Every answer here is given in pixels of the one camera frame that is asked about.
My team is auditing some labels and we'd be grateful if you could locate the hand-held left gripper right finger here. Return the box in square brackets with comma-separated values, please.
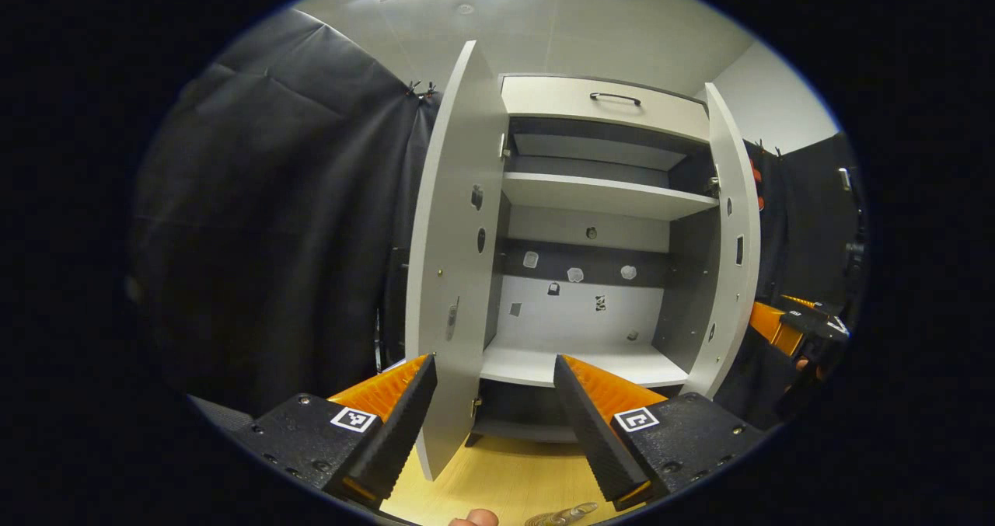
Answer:
[553, 354, 766, 511]

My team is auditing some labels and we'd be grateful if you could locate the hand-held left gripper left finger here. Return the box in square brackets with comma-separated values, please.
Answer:
[233, 353, 438, 510]

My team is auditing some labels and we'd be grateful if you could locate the clear glass bottle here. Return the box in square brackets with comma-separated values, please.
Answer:
[523, 501, 601, 526]

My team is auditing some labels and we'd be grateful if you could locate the white cabinet door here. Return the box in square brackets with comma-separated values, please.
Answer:
[683, 83, 761, 399]
[404, 40, 510, 482]

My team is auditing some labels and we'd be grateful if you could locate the white cabinet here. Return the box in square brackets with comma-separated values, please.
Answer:
[466, 73, 720, 445]

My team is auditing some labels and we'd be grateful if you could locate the white cabinet shelf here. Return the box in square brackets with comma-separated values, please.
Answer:
[501, 172, 717, 221]

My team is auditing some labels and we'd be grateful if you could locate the white cabinet drawer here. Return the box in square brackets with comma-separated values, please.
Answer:
[500, 75, 712, 145]

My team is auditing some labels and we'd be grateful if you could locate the black backdrop cloth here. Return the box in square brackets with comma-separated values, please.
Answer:
[128, 9, 864, 434]

